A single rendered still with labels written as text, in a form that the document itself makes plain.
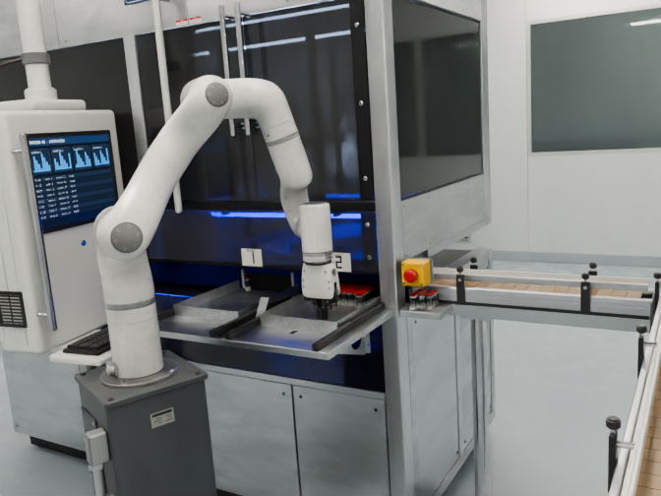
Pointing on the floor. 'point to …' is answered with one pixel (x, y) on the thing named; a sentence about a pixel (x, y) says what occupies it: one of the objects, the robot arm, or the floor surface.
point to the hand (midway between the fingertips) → (322, 314)
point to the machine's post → (390, 240)
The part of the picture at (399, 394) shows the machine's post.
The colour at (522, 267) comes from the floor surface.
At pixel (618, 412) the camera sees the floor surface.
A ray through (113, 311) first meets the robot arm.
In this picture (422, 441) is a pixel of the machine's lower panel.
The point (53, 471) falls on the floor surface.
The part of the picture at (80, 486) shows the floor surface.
